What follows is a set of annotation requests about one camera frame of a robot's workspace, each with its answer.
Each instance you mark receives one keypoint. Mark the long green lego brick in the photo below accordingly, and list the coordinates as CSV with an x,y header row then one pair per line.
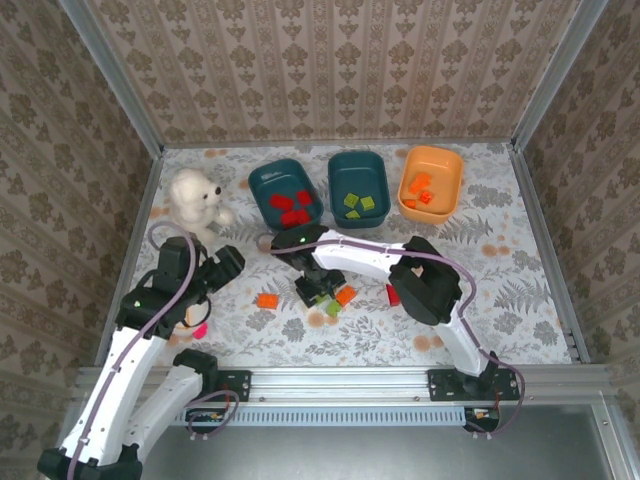
x,y
322,299

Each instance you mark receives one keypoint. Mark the long red lego brick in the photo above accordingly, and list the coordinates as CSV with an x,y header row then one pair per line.
x,y
289,219

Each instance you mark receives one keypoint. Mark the orange lego brick with print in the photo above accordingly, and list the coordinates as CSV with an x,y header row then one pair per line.
x,y
426,197

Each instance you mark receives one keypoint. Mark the sloped orange lego brick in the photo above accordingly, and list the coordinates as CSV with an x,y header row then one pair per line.
x,y
420,182

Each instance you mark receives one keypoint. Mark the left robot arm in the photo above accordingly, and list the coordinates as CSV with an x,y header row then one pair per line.
x,y
125,365

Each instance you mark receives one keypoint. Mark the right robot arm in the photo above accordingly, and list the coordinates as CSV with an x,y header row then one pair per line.
x,y
360,260

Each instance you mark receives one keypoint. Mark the white orange pink plush toy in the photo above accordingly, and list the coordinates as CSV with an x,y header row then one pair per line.
x,y
200,331

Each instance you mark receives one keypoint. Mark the dark teal plastic bin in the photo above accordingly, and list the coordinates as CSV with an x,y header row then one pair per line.
x,y
272,177
357,175

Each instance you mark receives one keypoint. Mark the white plush teddy bear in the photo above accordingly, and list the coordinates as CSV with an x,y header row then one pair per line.
x,y
192,195

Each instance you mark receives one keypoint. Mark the orange plastic bin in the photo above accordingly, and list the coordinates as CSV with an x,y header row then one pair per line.
x,y
442,170

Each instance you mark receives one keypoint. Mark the grey metal sheet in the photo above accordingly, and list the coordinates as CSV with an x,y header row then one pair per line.
x,y
350,455

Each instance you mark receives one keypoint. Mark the aluminium side rail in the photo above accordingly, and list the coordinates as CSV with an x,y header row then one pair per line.
x,y
142,200
537,220

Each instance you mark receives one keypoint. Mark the aluminium mounting rail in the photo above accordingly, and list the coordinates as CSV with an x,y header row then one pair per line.
x,y
340,382

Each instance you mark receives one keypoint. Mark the aluminium frame post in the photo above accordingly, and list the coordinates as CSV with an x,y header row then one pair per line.
x,y
555,75
112,75

